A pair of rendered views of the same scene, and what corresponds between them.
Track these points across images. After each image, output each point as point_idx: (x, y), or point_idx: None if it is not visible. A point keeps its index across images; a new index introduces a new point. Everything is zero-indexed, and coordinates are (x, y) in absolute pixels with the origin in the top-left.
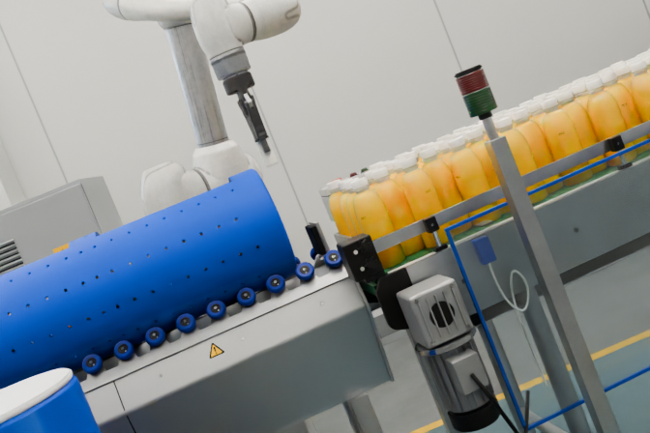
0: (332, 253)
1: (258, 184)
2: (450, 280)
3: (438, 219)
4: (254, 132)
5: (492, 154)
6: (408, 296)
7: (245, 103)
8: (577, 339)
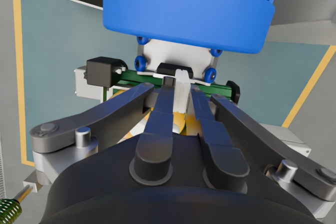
0: (138, 64)
1: (111, 20)
2: (76, 94)
3: None
4: (161, 90)
5: (33, 174)
6: (79, 71)
7: (41, 126)
8: None
